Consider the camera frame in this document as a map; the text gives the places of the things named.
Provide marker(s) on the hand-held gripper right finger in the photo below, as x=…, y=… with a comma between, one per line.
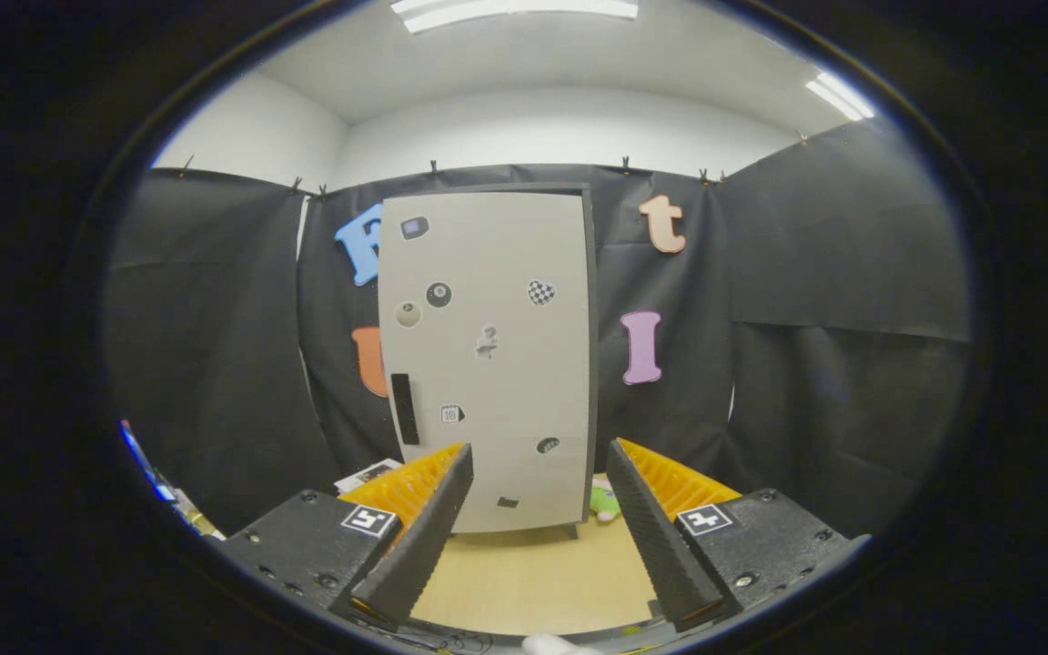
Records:
x=660, y=546

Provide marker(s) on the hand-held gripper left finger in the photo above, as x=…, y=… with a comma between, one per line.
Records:
x=424, y=537

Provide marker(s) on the grey shoe cabinet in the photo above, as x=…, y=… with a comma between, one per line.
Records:
x=592, y=364

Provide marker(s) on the green and pink plush toy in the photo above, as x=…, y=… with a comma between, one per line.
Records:
x=604, y=502

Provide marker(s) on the white book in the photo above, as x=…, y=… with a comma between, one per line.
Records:
x=365, y=475

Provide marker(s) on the white object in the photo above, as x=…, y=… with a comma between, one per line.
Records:
x=556, y=646

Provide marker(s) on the black backdrop cloth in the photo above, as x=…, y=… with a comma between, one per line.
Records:
x=806, y=409

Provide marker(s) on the cluttered white side shelf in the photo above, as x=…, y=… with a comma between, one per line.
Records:
x=192, y=518

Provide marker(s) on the blue printed box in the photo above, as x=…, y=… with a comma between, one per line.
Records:
x=137, y=450

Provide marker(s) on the short ceiling light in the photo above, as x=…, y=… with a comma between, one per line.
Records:
x=838, y=95

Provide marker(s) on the long ceiling light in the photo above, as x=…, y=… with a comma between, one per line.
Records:
x=515, y=9

